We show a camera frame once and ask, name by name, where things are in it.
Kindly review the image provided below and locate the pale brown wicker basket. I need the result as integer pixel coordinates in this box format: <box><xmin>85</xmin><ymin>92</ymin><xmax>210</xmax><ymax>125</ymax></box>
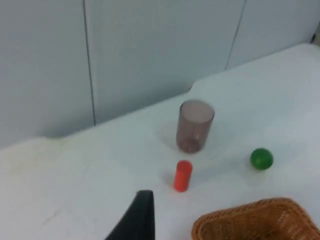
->
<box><xmin>191</xmin><ymin>197</ymin><xmax>320</xmax><ymax>240</ymax></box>

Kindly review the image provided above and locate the green ball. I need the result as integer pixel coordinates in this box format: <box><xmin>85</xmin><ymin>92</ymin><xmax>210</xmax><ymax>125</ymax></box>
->
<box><xmin>250</xmin><ymin>147</ymin><xmax>274</xmax><ymax>171</ymax></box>

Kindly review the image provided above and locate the red cylinder block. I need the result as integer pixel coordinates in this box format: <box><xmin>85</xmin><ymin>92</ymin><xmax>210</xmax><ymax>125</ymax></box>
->
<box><xmin>173</xmin><ymin>160</ymin><xmax>193</xmax><ymax>193</ymax></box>

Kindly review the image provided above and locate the clear cup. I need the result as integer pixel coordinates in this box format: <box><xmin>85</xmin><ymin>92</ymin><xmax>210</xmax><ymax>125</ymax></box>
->
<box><xmin>175</xmin><ymin>99</ymin><xmax>216</xmax><ymax>154</ymax></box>

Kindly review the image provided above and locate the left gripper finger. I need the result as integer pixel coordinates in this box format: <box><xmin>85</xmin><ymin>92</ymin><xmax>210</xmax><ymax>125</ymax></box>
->
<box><xmin>104</xmin><ymin>190</ymin><xmax>157</xmax><ymax>240</ymax></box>

